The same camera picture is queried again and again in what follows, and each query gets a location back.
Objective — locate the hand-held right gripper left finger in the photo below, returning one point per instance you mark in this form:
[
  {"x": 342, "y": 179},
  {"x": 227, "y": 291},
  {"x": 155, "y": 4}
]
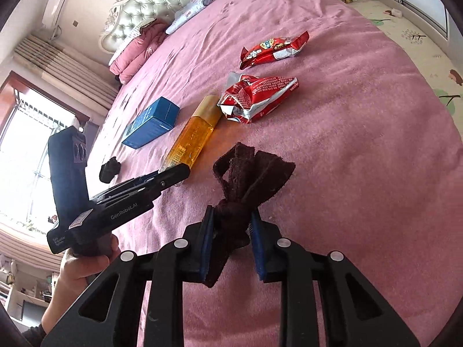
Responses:
[{"x": 207, "y": 245}]

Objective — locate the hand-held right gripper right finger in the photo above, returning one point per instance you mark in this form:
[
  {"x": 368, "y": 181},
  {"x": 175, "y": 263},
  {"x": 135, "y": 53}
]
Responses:
[{"x": 258, "y": 249}]

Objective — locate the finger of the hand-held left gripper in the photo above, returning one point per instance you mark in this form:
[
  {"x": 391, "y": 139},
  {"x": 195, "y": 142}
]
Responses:
[{"x": 170, "y": 177}]

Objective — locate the orange liquid bottle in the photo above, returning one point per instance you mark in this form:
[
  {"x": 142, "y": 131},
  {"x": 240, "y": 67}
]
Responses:
[{"x": 191, "y": 133}]

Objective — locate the brown knit sock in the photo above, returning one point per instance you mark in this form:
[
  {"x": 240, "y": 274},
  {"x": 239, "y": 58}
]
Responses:
[{"x": 249, "y": 173}]

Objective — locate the person's left forearm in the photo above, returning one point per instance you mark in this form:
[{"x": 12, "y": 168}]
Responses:
[{"x": 58, "y": 307}]

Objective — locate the person's left hand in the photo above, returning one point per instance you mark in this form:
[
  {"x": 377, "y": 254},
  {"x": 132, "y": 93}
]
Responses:
[{"x": 83, "y": 269}]

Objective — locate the dark brown sock ball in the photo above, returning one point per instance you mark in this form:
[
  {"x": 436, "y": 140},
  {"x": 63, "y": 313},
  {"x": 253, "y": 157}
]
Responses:
[{"x": 109, "y": 170}]

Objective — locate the blue cardboard box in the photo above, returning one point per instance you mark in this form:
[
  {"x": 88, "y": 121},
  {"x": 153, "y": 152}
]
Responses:
[{"x": 152, "y": 123}]

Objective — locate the window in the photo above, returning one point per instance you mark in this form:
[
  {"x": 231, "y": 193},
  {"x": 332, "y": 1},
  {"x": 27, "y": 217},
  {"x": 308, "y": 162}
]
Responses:
[{"x": 21, "y": 151}]

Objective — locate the beige curtain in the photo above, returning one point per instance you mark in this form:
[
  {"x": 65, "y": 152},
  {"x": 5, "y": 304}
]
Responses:
[
  {"x": 25, "y": 245},
  {"x": 65, "y": 72}
]

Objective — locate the white desk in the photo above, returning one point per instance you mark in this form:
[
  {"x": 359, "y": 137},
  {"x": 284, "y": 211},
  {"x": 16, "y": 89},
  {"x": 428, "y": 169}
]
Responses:
[{"x": 29, "y": 292}]

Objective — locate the opened red snack packet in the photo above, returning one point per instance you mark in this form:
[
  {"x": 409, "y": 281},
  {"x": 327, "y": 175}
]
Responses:
[{"x": 260, "y": 94}]

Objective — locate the folded pink quilt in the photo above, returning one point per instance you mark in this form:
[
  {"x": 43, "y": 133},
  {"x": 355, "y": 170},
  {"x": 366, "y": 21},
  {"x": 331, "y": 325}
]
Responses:
[{"x": 137, "y": 52}]

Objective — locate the pink bed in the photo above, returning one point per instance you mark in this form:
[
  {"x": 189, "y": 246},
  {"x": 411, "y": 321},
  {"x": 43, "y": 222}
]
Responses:
[{"x": 343, "y": 151}]

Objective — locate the folded light blue blanket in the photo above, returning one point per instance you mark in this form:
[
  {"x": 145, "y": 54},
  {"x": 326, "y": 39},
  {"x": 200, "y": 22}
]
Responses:
[{"x": 191, "y": 9}]

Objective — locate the cartoon printed floor mat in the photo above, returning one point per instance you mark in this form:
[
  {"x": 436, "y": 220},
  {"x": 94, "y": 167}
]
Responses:
[{"x": 416, "y": 61}]

